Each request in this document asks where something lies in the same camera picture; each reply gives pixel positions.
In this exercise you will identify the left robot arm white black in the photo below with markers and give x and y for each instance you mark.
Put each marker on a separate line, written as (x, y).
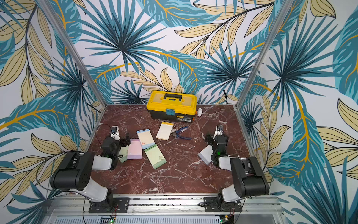
(74, 175)

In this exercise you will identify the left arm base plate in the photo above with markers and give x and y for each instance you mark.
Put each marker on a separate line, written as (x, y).
(113, 205)

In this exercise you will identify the yellow topped cream memo pad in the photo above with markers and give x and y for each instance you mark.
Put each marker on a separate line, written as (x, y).
(164, 131)

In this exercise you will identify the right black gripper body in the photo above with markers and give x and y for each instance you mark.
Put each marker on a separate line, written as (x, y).
(212, 139)

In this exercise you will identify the grey white memo pad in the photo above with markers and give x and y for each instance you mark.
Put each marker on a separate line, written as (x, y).
(205, 154)

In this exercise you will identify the pink memo pad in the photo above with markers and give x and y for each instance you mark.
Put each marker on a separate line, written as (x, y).
(135, 150)

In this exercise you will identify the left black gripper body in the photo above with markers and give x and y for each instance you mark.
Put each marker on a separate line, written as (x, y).
(123, 141)

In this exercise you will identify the small white bottle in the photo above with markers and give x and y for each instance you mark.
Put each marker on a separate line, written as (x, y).
(199, 112)

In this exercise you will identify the aluminium front rail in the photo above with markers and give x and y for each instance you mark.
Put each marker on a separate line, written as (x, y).
(187, 208)

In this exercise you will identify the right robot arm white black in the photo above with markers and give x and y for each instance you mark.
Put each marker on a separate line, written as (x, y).
(248, 177)

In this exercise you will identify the yellow black toolbox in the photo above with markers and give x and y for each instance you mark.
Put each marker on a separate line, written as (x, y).
(172, 106)

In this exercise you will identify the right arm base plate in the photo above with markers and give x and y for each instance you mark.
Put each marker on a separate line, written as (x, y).
(216, 204)

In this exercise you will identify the blue handled pliers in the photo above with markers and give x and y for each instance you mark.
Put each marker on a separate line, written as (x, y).
(178, 134)

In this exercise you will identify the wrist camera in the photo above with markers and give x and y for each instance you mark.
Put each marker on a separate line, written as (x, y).
(115, 133)
(218, 130)

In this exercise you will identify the small green memo pad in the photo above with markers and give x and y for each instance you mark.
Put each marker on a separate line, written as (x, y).
(123, 154)

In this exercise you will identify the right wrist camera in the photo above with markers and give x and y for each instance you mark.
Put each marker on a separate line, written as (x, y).
(218, 130)

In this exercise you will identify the large green memo pad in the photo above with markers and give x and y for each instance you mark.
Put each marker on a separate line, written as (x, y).
(155, 156)

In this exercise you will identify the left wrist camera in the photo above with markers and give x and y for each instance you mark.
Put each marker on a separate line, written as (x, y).
(115, 133)

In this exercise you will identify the blue topped cream memo pad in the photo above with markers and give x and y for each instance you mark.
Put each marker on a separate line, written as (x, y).
(146, 138)

